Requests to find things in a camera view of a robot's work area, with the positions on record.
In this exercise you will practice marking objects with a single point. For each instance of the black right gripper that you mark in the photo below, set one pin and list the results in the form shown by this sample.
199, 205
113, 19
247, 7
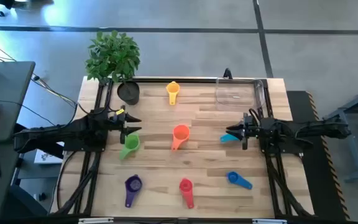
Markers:
253, 128

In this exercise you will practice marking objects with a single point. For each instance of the red measuring cup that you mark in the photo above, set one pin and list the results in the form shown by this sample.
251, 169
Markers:
186, 186

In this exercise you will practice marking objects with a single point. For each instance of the yellow tag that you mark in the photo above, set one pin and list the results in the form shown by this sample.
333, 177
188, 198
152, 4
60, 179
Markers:
120, 111

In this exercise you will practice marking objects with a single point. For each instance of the black aluminium table frame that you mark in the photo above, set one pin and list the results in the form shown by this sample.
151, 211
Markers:
197, 80

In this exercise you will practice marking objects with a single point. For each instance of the black clamp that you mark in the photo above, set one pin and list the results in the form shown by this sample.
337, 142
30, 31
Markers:
227, 74

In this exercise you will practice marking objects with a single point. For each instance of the purple measuring cup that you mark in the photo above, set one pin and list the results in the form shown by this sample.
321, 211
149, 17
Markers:
133, 185

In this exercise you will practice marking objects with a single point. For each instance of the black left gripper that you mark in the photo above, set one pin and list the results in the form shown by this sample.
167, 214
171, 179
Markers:
123, 124

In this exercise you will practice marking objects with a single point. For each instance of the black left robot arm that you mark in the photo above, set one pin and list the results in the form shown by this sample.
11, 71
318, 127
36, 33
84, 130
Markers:
73, 133

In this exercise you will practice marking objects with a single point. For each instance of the blue-grey metal stand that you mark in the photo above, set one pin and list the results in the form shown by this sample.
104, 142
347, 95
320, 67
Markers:
355, 155

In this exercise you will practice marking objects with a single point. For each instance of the black hazard-striped floor mat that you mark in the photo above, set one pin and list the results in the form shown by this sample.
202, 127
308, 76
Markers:
315, 186

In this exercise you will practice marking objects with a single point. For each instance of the white printed box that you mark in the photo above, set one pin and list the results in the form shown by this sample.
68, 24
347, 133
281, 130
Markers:
47, 158

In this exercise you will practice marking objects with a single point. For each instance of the dark blue measuring cup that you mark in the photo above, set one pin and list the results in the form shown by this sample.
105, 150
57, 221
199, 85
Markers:
233, 177

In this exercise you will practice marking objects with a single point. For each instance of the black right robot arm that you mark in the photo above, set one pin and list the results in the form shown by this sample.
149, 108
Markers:
291, 130

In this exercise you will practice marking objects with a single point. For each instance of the clear plastic basket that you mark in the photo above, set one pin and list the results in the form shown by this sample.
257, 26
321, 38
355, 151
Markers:
238, 93

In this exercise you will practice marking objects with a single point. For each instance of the orange measuring cup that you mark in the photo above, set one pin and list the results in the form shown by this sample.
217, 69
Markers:
181, 133

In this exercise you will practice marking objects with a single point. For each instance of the green leafy plant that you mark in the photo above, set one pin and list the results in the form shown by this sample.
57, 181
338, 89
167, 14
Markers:
113, 56

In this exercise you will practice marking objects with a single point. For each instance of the white table bracket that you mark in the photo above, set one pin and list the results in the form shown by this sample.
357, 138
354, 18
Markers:
95, 220
269, 221

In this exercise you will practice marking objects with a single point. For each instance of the black plant pot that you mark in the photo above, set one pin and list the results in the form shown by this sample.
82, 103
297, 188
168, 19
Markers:
128, 92

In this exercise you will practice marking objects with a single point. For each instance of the yellow measuring cup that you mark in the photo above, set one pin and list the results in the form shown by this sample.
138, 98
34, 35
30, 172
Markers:
172, 88

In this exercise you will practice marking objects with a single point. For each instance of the green measuring cup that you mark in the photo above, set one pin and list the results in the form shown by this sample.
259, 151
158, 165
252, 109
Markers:
131, 143

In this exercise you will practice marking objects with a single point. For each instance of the black desk caster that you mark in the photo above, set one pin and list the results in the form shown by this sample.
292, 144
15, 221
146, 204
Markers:
42, 196

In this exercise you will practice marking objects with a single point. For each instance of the teal measuring cup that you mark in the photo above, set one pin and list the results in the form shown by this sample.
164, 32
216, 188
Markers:
224, 138

